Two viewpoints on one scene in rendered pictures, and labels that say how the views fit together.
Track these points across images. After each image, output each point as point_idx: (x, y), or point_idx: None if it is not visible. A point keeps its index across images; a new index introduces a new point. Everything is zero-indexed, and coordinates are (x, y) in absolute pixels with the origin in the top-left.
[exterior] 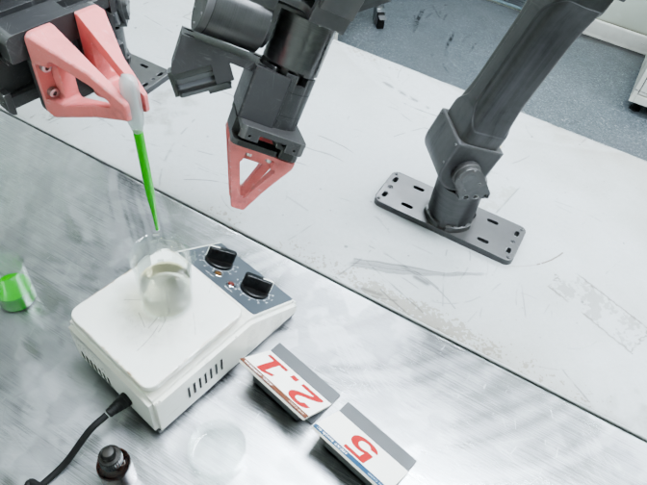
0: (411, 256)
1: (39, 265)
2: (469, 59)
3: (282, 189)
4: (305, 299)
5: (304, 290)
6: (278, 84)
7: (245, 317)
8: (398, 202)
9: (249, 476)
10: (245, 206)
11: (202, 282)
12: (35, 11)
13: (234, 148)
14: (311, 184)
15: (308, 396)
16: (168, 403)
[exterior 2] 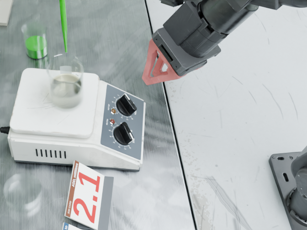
0: (248, 207)
1: (62, 44)
2: None
3: (223, 104)
4: (156, 170)
5: (161, 165)
6: (192, 20)
7: (94, 140)
8: (282, 170)
9: (23, 218)
10: (148, 83)
11: (91, 105)
12: None
13: (151, 42)
14: (244, 116)
15: (87, 212)
16: (19, 146)
